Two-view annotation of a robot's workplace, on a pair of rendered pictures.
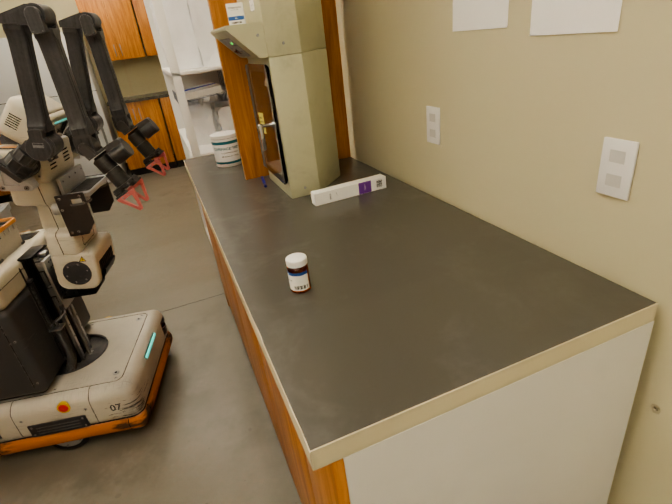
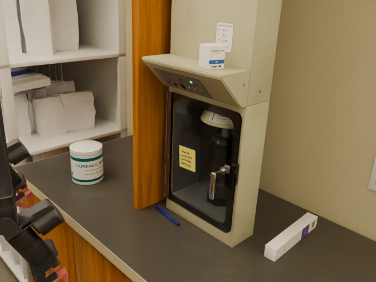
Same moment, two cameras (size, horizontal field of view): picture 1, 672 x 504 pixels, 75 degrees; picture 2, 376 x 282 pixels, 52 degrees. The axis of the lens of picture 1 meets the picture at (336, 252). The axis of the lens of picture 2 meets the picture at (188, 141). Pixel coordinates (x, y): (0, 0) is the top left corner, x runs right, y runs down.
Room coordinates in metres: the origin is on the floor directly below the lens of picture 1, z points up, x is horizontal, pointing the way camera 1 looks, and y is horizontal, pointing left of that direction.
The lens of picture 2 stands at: (0.66, 0.72, 1.71)
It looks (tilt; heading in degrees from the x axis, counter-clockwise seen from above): 22 degrees down; 334
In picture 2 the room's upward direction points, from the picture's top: 3 degrees clockwise
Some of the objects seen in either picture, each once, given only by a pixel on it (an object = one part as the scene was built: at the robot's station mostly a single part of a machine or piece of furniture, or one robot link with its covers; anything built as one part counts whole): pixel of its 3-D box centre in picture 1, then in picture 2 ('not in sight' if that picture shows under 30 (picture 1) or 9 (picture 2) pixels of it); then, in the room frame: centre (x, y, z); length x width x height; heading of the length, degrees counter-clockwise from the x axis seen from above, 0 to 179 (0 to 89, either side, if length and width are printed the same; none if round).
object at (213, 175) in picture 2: (266, 135); (216, 183); (1.54, 0.19, 1.17); 0.05 x 0.03 x 0.10; 109
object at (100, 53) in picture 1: (108, 76); not in sight; (1.92, 0.81, 1.40); 0.11 x 0.06 x 0.43; 6
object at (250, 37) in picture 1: (237, 43); (191, 80); (1.64, 0.24, 1.46); 0.32 x 0.11 x 0.10; 19
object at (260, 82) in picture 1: (266, 123); (198, 161); (1.65, 0.19, 1.19); 0.30 x 0.01 x 0.40; 19
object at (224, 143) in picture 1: (227, 148); (87, 161); (2.14, 0.46, 1.02); 0.13 x 0.13 x 0.15
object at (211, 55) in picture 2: (236, 14); (211, 56); (1.57, 0.22, 1.54); 0.05 x 0.05 x 0.06; 4
